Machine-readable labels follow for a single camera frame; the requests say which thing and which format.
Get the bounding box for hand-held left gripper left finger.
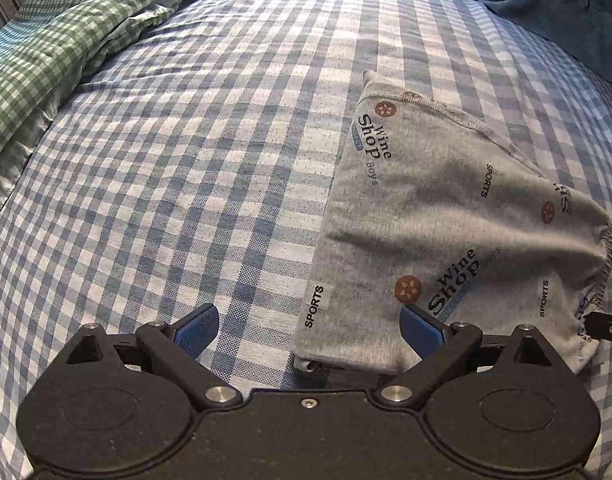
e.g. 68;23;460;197
66;304;244;408

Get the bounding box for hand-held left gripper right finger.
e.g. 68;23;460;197
378;305;569;408

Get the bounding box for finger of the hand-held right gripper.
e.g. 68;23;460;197
585;312;612;353

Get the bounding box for grey printed pants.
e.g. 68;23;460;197
292;70;612;376

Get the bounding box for blue checked bed sheet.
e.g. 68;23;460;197
0;0;612;480

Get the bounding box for green checked blanket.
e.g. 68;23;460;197
0;0;237;226

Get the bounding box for teal cloth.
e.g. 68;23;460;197
403;0;612;86

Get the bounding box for white slatted headboard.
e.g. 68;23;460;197
0;0;34;41

